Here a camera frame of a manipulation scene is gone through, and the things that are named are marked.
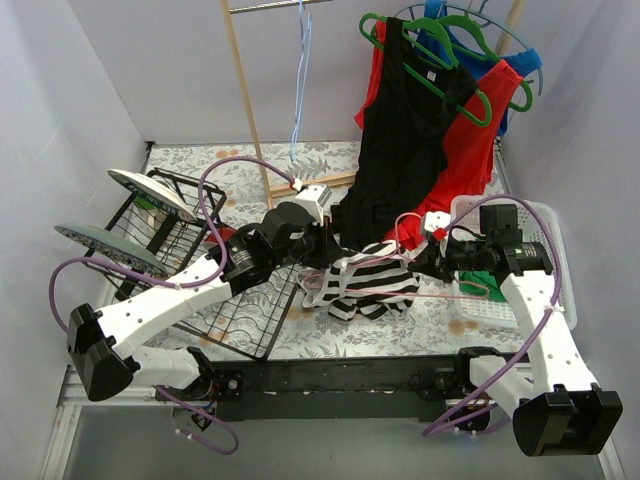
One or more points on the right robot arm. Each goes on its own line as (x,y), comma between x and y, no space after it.
(554,401)

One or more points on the green shirt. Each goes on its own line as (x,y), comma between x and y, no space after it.
(480,284)

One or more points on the green hanger front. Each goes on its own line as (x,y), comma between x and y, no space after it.
(435,28)

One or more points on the floral tablecloth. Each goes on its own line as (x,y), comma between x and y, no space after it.
(430,326)

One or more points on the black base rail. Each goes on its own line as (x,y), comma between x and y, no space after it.
(404,387)

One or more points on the black white striped tank top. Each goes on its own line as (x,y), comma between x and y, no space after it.
(370,285)

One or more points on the white patterned plate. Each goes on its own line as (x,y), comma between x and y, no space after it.
(160,196)

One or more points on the grey-green patterned plate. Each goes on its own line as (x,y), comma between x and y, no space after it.
(116,248)

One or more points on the wooden clothes rack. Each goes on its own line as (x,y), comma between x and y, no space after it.
(341,180)

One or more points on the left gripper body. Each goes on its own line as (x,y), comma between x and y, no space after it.
(324,245)

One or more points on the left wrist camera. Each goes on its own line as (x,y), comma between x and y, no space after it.
(312,198)

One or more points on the black wire dish rack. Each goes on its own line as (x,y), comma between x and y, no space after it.
(150,240)

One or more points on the white plastic basket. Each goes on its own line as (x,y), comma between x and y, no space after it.
(499,314)

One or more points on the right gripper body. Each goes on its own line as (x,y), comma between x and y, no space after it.
(433,260)

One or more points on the green hanger rear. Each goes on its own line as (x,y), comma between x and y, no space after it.
(500,45)

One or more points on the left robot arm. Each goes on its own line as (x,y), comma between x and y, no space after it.
(108,346)

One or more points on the blue tank top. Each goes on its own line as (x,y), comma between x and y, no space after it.
(479,68)

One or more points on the blue wire hanger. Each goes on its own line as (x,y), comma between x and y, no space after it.
(305,24)

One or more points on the red bowl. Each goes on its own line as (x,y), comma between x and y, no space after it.
(226,233)

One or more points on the green hanger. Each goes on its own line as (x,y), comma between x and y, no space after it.
(435,28)
(500,45)

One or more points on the red tank top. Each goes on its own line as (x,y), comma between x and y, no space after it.
(469,148)

